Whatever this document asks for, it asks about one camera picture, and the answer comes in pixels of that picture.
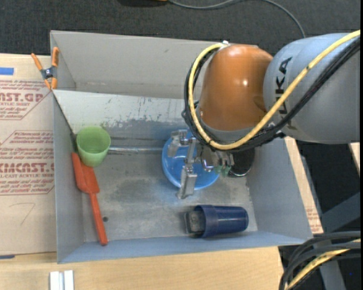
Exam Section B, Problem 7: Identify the dark blue plastic cup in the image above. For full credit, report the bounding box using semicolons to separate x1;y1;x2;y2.
184;204;250;239

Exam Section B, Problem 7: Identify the green plastic cup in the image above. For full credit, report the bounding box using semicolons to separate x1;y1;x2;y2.
76;126;112;167

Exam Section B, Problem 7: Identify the orange plastic scoop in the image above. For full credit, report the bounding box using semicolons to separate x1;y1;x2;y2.
71;152;109;247

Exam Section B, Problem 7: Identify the brown cardboard board, red print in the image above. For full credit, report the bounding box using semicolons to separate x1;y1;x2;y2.
0;52;325;261

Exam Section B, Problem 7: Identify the blue round plate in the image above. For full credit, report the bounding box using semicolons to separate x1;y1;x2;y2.
161;129;220;191

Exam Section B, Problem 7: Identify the black cylinder on white bracket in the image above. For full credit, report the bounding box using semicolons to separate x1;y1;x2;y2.
229;147;256;178

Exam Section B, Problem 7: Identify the grey metal bin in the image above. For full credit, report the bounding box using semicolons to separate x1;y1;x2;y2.
50;30;314;265

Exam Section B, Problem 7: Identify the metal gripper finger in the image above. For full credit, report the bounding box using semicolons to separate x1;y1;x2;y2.
177;161;198;200
167;129;191;158

